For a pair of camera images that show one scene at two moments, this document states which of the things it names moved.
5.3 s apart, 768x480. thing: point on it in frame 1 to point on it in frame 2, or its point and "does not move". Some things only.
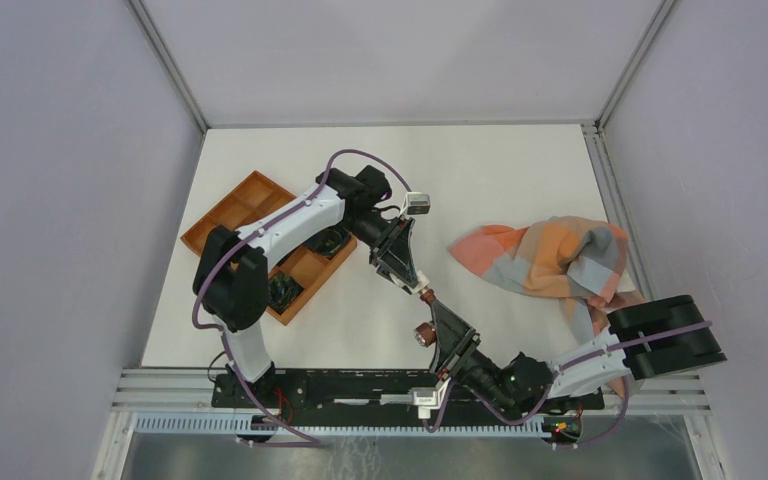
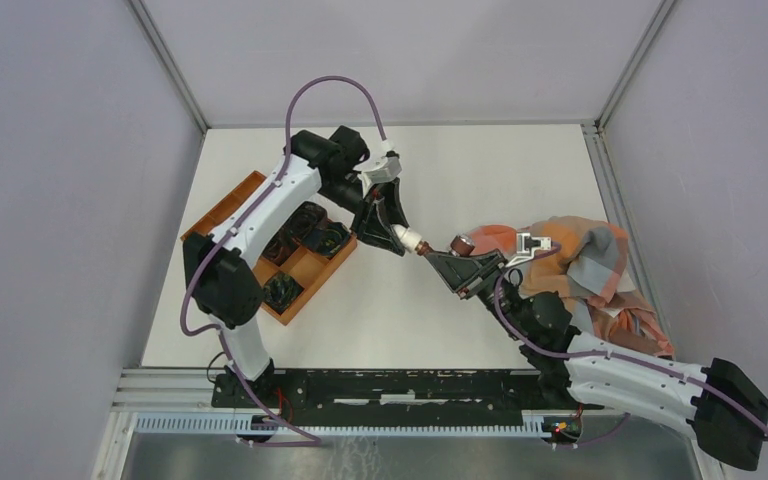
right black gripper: x=451 y=329 to x=462 y=273
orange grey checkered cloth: x=577 y=261 does not move
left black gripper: x=397 y=264 to x=381 y=211
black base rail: x=351 y=395 does not move
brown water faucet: x=425 y=333 to x=461 y=245
